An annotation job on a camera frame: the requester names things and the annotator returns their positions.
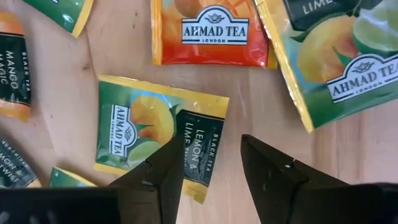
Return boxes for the green lemon lime tea bag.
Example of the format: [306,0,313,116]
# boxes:
[254,0,398,134]
[21,0,96,39]
[47,166,98,188]
[0,136,43,189]
[94,73,230,205]

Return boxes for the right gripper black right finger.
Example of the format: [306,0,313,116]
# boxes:
[241,133,349,224]

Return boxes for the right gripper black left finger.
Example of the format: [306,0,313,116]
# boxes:
[107,135,187,224]

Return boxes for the red orange mango tea bag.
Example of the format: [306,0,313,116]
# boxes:
[150,0,279,70]
[0,11,32,123]

